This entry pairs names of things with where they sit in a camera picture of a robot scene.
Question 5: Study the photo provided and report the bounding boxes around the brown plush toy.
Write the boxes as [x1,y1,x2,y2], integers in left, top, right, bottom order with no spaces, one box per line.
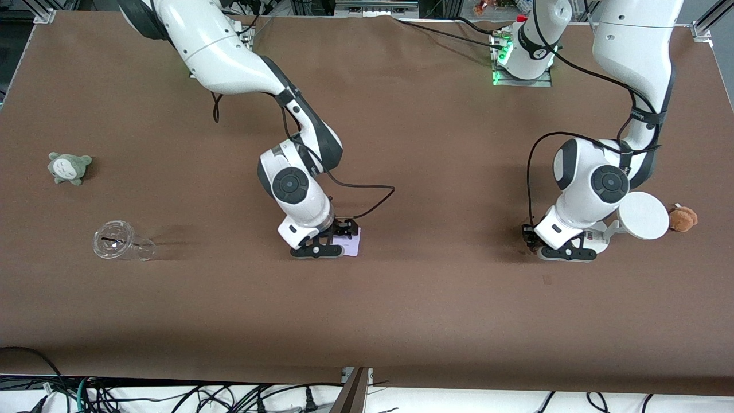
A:
[668,203,699,233]

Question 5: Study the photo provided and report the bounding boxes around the clear plastic cup with lid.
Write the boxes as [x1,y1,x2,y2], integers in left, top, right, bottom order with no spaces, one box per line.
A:
[93,220,157,262]

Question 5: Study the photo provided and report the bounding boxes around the black cable across table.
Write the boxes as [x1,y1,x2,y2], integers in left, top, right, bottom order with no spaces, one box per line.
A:
[393,17,508,50]

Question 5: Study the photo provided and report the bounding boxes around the black looping floor cable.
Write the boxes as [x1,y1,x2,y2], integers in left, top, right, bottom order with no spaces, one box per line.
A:
[0,346,65,402]

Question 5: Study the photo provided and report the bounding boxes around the white card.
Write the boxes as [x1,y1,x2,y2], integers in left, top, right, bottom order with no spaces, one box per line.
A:
[333,228,361,256]

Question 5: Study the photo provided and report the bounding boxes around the black plug cable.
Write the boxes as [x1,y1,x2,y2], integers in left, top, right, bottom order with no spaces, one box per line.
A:
[252,383,322,413]

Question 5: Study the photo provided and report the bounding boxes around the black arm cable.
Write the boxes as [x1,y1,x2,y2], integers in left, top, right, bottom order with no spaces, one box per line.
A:
[211,92,396,221]
[526,0,669,230]

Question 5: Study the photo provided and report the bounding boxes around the tangled black floor cables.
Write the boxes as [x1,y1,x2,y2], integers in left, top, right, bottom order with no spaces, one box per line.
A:
[86,379,253,413]

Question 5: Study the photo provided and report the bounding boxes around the aluminium frame profile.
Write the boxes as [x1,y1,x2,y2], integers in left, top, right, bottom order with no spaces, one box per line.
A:
[691,0,734,42]
[33,0,58,25]

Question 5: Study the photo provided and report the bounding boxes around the grey Totoro plush toy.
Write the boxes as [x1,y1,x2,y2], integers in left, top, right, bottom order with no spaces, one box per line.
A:
[48,154,93,186]

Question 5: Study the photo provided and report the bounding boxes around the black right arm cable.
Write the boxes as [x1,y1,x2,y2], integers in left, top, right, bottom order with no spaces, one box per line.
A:
[211,92,396,221]

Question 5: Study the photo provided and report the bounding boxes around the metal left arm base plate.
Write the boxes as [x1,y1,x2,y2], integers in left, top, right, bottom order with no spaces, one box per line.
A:
[491,32,553,88]

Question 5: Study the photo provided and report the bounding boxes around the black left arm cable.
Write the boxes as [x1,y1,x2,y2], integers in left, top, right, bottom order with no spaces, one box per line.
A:
[526,0,669,230]

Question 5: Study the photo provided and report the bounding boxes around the brown angled post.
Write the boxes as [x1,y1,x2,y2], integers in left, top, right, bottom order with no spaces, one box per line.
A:
[330,367,373,413]

